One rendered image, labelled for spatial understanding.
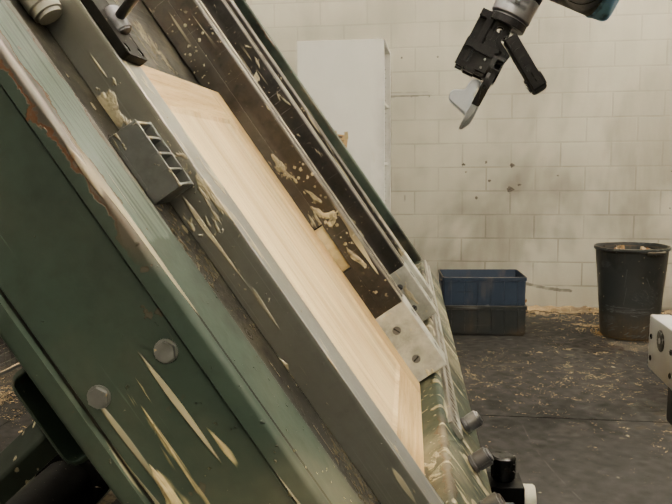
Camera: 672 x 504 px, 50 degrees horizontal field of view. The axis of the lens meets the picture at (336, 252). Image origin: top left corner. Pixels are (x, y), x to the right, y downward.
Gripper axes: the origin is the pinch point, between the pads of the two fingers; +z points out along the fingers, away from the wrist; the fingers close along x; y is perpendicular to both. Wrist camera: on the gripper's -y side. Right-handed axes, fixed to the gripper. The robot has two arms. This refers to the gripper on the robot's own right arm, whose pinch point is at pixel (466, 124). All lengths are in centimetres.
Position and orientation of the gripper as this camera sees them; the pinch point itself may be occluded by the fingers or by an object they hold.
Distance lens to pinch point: 140.5
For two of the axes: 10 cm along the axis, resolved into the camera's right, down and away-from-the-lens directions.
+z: -4.5, 8.8, 1.7
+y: -8.8, -4.7, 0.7
